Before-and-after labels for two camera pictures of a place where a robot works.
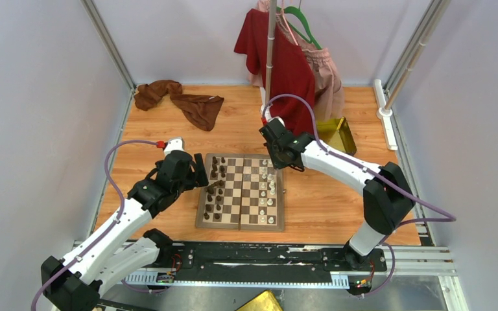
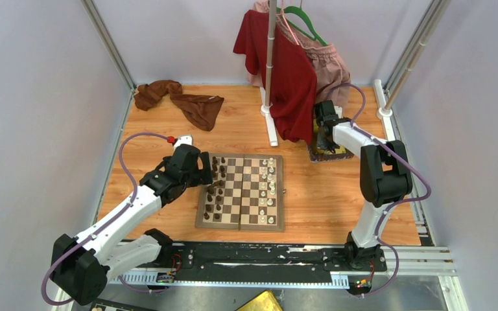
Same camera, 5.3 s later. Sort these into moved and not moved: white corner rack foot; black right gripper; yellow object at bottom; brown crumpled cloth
Moved: black right gripper
Not moved: yellow object at bottom; brown crumpled cloth; white corner rack foot
